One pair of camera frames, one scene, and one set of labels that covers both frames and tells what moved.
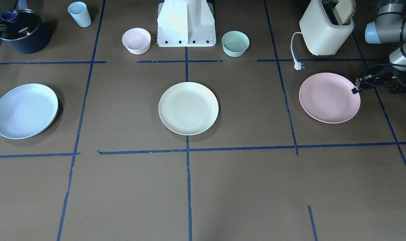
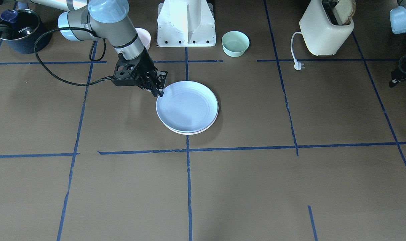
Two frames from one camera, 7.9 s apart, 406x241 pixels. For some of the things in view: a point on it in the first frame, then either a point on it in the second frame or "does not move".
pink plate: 327,97 → 195,133
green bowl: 235,43 does not move
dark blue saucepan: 28,34 does not move
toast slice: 346,9 does not move
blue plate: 24,110 → 187,106
